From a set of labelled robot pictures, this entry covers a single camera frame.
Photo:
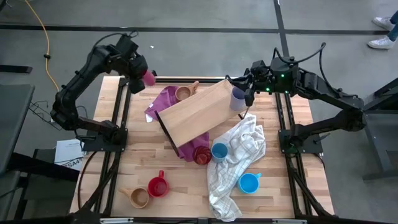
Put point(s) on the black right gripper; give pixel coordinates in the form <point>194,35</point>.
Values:
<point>259,77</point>

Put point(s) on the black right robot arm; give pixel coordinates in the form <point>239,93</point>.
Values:
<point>326,93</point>

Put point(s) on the silver metal bracket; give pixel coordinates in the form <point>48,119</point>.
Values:
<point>115,220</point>
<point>289,221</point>

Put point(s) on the white paper label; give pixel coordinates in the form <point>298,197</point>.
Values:
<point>66,152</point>

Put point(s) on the white checked towel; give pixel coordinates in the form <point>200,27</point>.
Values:
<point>236,149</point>

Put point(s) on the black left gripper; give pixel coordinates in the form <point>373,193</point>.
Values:
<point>136,65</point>

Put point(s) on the purple cloth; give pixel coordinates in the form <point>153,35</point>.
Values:
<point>164,99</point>

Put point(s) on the tan wooden mug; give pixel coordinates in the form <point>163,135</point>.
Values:
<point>183,93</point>
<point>140,198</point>

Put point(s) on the black desk base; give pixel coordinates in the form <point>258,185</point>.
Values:
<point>46,166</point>

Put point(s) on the person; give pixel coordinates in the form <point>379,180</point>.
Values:
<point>381,43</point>

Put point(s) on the black aluminium rig frame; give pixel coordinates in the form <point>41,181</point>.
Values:
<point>186,80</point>

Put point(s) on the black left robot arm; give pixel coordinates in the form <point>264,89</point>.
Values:
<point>77,84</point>

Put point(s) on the black desk frame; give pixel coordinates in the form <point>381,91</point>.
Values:
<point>373,140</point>

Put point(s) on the pink tall plastic cup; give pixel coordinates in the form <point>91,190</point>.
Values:
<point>150,77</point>

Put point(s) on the lavender tall plastic cup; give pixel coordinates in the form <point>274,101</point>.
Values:
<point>237,101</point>

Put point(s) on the red transparent ribbed glass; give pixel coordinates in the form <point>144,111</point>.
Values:
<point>202,155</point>

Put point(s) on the black floor bar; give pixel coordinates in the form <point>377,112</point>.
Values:
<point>15,69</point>

